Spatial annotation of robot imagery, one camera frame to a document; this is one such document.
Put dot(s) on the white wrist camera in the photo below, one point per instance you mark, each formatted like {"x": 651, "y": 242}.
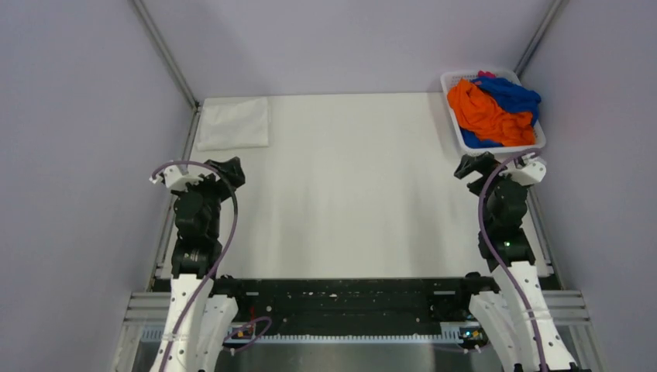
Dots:
{"x": 174, "y": 177}
{"x": 526, "y": 170}

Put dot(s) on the white cable duct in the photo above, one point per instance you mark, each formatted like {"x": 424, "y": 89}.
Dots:
{"x": 451, "y": 334}

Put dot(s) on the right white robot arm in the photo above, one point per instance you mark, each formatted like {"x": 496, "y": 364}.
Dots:
{"x": 511, "y": 308}

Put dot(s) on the blue t shirt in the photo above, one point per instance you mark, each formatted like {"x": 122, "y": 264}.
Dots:
{"x": 511, "y": 97}

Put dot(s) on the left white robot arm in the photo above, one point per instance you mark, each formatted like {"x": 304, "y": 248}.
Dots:
{"x": 198, "y": 319}

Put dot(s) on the white plastic basket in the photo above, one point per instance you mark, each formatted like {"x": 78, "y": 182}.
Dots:
{"x": 450, "y": 79}

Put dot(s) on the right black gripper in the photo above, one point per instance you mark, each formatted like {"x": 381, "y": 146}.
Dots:
{"x": 483, "y": 163}

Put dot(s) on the orange t shirt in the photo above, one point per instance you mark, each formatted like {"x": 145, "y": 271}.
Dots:
{"x": 479, "y": 113}

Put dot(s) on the pink garment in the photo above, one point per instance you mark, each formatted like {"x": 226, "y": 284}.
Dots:
{"x": 486, "y": 74}

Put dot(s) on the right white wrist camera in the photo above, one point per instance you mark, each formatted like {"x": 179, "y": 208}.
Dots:
{"x": 526, "y": 170}

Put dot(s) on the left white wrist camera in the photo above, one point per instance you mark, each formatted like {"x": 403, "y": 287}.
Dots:
{"x": 174, "y": 177}

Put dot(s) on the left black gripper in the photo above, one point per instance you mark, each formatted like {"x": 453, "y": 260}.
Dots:
{"x": 224, "y": 185}

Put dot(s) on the folded white t shirt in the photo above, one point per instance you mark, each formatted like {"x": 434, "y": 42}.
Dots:
{"x": 233, "y": 123}

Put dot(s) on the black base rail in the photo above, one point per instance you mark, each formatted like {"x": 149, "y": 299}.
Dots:
{"x": 343, "y": 307}

